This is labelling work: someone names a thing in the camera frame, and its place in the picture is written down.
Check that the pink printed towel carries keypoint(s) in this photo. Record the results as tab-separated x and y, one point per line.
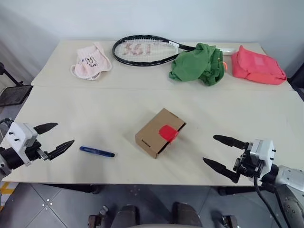
92	64

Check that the black metal stand base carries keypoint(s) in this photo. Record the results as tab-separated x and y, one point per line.
14	93

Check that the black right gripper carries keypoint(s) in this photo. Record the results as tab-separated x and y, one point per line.
247	164

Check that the dark object beside table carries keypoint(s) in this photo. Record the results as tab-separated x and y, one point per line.
298	80

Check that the brown cardboard box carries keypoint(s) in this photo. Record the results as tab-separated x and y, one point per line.
152	133

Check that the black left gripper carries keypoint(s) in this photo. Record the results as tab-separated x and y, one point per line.
33	152

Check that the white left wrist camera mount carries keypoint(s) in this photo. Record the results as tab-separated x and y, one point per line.
19	135

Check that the green crumpled garment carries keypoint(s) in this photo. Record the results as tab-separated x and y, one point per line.
190	64

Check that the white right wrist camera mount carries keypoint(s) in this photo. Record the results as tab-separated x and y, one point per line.
263	152

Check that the dark rounded shape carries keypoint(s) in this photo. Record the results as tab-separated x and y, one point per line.
186	216
127	217

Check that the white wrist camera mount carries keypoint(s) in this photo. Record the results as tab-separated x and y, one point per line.
263	152
19	135

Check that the small dark metal bracket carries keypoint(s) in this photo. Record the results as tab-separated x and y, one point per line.
229	222
97	219

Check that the coral pink fabric bag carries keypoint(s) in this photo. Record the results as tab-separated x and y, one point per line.
256	64

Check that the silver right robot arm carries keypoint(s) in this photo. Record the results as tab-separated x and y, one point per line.
289	175

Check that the small orange object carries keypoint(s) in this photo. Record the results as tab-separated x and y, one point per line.
225	66

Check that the red tape seal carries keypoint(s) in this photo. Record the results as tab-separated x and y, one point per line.
167	132

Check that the black tennis racket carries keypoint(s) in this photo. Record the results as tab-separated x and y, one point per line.
187	48

